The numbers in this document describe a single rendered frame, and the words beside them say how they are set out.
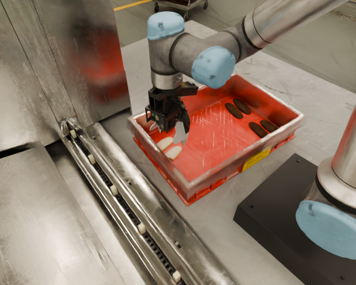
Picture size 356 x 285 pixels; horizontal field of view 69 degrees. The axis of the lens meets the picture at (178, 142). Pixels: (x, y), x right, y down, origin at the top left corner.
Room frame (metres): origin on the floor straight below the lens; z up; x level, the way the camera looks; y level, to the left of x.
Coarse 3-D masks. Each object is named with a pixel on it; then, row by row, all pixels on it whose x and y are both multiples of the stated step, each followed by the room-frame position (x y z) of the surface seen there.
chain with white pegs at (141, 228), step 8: (72, 136) 0.60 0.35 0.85; (88, 152) 0.53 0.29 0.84; (96, 168) 0.47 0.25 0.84; (112, 192) 0.38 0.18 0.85; (120, 200) 0.36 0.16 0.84; (128, 208) 0.34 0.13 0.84; (128, 216) 0.32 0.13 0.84; (136, 224) 0.29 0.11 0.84; (144, 232) 0.27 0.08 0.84; (152, 240) 0.25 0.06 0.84; (152, 248) 0.23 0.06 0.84; (160, 256) 0.21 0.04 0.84; (168, 264) 0.20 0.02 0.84; (168, 272) 0.18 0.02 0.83; (176, 272) 0.17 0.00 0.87; (176, 280) 0.16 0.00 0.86
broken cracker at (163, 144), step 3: (165, 138) 0.60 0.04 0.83; (168, 138) 0.60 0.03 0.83; (171, 138) 0.61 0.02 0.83; (159, 141) 0.59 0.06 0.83; (162, 141) 0.59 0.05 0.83; (165, 141) 0.59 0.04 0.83; (168, 141) 0.59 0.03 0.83; (171, 141) 0.59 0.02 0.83; (159, 144) 0.57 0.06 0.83; (162, 144) 0.57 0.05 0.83; (165, 144) 0.57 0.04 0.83; (168, 144) 0.58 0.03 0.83; (159, 147) 0.56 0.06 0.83; (162, 147) 0.56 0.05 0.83; (165, 147) 0.56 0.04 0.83; (162, 150) 0.55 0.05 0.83
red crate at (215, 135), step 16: (208, 112) 0.75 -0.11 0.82; (224, 112) 0.75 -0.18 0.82; (256, 112) 0.75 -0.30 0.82; (192, 128) 0.66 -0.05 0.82; (208, 128) 0.66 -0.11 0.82; (224, 128) 0.66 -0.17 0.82; (240, 128) 0.66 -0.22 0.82; (176, 144) 0.58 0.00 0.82; (192, 144) 0.58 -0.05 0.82; (208, 144) 0.58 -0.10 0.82; (224, 144) 0.58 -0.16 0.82; (240, 144) 0.58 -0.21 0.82; (176, 160) 0.51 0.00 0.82; (192, 160) 0.51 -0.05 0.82; (208, 160) 0.51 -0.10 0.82; (192, 176) 0.45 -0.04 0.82; (176, 192) 0.39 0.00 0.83; (208, 192) 0.39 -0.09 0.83
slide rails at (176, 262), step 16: (80, 160) 0.49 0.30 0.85; (96, 160) 0.49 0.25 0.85; (96, 176) 0.43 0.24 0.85; (112, 176) 0.43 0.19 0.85; (128, 192) 0.38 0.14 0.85; (128, 224) 0.29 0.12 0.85; (144, 224) 0.29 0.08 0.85; (144, 240) 0.25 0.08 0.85; (160, 240) 0.25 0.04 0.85; (176, 256) 0.21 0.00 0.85; (160, 272) 0.18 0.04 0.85
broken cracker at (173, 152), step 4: (172, 148) 0.56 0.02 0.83; (176, 148) 0.56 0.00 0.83; (180, 148) 0.56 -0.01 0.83; (168, 152) 0.54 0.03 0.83; (172, 152) 0.54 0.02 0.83; (176, 152) 0.54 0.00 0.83; (180, 152) 0.54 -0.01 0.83; (168, 156) 0.52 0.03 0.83; (172, 156) 0.52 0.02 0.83; (176, 156) 0.53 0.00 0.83; (172, 160) 0.51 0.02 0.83
